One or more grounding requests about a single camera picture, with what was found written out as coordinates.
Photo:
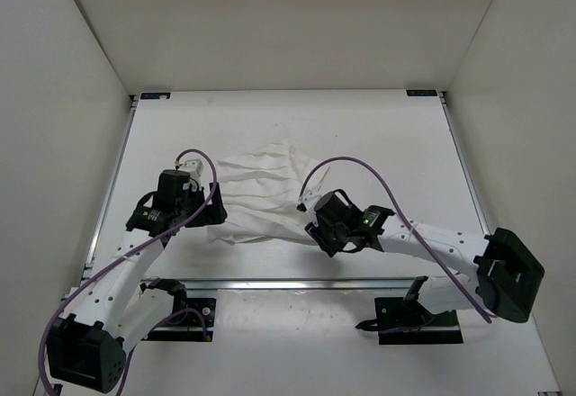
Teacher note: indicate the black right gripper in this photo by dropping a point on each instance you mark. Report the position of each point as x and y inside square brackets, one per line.
[324, 244]

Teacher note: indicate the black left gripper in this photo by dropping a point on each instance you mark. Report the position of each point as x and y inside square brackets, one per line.
[216, 211]

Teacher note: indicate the white pleated skirt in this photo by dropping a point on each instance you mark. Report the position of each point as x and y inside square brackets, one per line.
[260, 190]

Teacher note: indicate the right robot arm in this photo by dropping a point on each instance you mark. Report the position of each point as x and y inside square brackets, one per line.
[496, 273]

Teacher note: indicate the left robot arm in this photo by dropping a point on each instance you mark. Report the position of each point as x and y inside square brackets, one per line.
[91, 340]

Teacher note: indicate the left blue corner label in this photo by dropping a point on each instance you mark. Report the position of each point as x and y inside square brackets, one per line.
[155, 96]

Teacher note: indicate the blue corner label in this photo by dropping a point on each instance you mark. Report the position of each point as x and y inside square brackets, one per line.
[155, 96]
[421, 93]

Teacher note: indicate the right blue corner label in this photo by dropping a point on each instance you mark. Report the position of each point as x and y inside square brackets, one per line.
[421, 93]

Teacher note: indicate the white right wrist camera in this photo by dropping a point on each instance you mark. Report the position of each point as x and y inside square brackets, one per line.
[307, 201]

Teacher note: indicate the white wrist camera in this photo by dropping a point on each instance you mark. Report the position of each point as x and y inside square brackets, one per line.
[307, 201]
[194, 167]

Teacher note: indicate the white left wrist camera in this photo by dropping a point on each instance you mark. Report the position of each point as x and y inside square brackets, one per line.
[194, 167]

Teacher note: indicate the aluminium table edge rail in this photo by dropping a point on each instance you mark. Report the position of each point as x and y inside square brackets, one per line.
[262, 284]

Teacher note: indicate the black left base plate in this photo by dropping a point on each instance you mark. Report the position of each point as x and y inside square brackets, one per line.
[194, 322]

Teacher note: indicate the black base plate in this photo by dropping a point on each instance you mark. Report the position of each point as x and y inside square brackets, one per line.
[401, 323]
[194, 322]

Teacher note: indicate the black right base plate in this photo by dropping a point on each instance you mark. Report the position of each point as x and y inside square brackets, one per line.
[401, 323]

